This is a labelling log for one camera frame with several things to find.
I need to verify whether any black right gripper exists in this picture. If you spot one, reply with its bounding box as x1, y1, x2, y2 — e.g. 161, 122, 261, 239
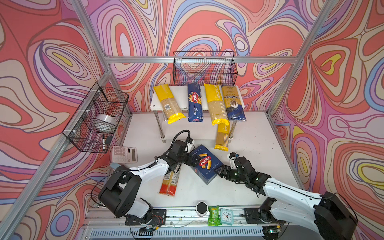
213, 164, 248, 183

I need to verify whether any blue Barilla rigatoni box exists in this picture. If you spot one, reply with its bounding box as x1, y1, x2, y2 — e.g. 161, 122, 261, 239
191, 145, 223, 185

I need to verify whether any red spaghetti bag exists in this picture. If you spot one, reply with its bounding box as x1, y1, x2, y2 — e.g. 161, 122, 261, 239
159, 165, 181, 197

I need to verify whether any yellow Pastatime spaghetti bag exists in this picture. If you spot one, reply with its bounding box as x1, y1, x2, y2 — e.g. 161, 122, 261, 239
215, 124, 230, 152
204, 84, 230, 126

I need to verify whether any blue Barilla spaghetti box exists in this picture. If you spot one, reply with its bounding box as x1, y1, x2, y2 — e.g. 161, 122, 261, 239
188, 84, 204, 123

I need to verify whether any yellow spaghetti bag with barcode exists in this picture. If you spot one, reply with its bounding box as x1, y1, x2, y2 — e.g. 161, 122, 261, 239
154, 84, 186, 125

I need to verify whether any blue Ankara spaghetti bag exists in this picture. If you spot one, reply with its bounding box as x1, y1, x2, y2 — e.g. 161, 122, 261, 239
222, 86, 246, 121

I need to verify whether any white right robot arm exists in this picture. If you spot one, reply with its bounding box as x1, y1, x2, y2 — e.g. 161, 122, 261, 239
215, 153, 358, 240

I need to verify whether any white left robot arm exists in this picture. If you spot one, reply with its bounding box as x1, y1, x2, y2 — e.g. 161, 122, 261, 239
98, 130, 200, 225

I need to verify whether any round black white speaker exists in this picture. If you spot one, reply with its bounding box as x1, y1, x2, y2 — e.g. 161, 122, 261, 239
195, 201, 209, 217

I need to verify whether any teal alarm clock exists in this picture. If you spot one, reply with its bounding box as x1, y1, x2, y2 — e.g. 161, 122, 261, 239
220, 209, 234, 226

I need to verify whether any green snack bag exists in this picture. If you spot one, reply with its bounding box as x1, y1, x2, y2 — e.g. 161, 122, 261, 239
208, 206, 221, 226

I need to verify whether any white tape roll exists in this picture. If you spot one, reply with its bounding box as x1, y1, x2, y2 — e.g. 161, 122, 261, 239
94, 114, 118, 134

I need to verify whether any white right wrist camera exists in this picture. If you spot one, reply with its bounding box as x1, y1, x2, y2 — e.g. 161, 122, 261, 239
229, 152, 240, 160

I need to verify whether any black wire basket back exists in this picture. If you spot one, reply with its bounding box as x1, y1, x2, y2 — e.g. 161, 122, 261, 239
173, 50, 238, 86

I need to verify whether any black wire basket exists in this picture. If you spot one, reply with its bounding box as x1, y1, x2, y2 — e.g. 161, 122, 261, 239
173, 50, 238, 86
63, 83, 129, 154

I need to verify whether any black wire basket left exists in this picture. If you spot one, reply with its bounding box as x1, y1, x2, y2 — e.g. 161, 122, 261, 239
63, 83, 129, 154

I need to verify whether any aluminium frame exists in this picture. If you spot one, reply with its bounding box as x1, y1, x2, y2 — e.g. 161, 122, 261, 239
0, 0, 340, 240

